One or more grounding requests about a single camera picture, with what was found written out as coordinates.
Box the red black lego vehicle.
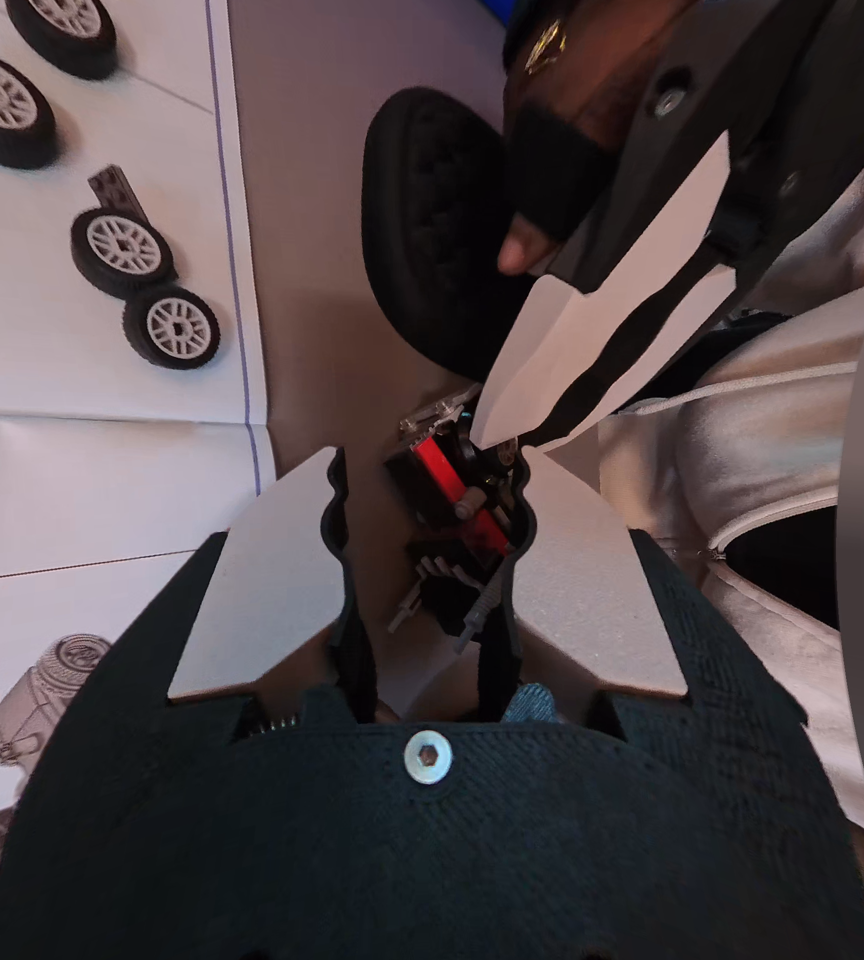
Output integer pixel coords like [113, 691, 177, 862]
[384, 383, 538, 649]

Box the open lego instruction booklet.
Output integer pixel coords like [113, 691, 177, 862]
[0, 0, 277, 901]

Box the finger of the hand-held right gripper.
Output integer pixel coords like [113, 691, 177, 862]
[473, 132, 737, 441]
[519, 218, 745, 450]

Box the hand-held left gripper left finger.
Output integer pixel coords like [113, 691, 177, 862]
[170, 446, 379, 721]

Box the black quilted pad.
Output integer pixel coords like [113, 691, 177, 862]
[362, 87, 553, 384]

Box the person's right hand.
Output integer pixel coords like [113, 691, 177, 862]
[500, 0, 659, 274]

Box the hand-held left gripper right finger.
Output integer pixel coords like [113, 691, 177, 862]
[477, 447, 691, 717]

